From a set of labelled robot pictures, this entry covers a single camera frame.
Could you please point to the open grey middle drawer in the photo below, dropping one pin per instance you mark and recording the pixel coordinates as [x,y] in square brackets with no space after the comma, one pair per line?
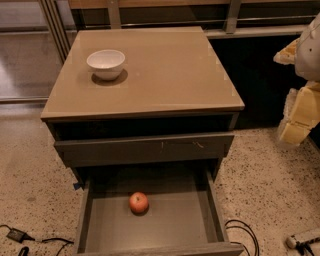
[182,219]

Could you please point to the blue tape piece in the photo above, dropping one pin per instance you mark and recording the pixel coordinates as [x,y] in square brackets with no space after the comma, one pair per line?
[76,186]

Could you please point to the closed grey top drawer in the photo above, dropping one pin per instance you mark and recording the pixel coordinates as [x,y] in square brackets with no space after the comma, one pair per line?
[135,150]

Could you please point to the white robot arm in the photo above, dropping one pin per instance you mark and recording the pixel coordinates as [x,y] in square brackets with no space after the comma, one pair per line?
[307,58]

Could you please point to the metal railing frame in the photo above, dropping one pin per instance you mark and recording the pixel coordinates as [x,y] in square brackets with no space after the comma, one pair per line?
[227,15]

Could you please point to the black power adapter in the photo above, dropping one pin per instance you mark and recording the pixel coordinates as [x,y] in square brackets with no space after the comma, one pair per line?
[18,235]

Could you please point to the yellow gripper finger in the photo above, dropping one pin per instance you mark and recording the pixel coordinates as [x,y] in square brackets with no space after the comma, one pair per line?
[301,113]
[286,56]

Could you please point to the white ceramic bowl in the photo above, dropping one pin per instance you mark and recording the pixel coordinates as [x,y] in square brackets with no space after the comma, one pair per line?
[106,64]

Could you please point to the white power strip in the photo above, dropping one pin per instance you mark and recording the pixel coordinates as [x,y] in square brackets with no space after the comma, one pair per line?
[306,237]

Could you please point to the grey drawer cabinet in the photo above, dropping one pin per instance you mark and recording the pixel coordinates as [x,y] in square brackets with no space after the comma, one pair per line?
[172,83]

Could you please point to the red apple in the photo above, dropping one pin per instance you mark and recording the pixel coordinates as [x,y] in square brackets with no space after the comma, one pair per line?
[138,202]

